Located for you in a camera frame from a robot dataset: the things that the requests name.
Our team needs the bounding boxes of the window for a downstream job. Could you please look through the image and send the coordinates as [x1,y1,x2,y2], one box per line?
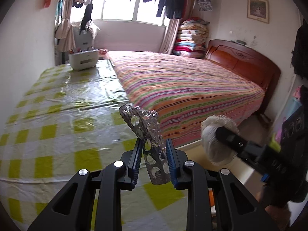
[70,0,170,27]

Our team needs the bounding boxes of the white air cooler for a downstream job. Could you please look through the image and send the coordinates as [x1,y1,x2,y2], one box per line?
[72,26,95,51]

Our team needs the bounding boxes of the white fuzzy wad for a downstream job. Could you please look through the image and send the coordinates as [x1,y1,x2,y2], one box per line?
[201,115,240,166]

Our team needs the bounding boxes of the silver blister pack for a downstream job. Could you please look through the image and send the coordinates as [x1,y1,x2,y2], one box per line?
[119,103,171,186]

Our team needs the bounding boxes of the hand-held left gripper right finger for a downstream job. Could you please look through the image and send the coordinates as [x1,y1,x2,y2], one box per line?
[166,138,280,231]

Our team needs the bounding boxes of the black hanging garment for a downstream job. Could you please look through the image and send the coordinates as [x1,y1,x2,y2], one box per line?
[80,2,93,35]

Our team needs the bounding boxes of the wooden headboard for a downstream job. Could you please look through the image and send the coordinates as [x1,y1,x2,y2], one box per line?
[204,40,282,116]

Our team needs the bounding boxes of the stack of folded quilts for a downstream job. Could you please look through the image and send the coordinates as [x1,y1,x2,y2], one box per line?
[173,17,210,58]

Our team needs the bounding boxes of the pink straight curtain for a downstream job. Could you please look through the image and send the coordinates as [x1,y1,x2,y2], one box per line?
[160,18,181,54]

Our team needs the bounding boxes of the bed with striped sheet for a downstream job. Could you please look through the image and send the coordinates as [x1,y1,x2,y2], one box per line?
[105,50,266,148]

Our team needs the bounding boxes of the pink blue bag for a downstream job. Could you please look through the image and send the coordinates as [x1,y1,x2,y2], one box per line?
[277,84,305,145]

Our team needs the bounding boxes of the dark hanging clothes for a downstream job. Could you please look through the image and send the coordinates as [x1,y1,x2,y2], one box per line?
[291,20,308,79]

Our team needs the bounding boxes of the white storage box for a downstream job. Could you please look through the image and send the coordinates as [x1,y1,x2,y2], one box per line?
[69,49,100,71]

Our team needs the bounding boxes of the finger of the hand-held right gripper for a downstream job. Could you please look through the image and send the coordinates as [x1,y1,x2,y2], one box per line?
[215,126,265,164]

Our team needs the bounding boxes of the framed picture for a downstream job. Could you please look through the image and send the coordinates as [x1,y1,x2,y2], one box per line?
[247,0,270,24]

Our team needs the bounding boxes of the pink tied curtain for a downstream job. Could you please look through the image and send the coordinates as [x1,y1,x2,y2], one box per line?
[55,0,78,52]

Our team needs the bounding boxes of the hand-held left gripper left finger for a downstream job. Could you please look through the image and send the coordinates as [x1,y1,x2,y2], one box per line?
[28,138,143,231]

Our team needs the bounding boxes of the person's right hand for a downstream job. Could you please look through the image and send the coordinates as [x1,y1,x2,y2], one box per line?
[255,185,290,231]

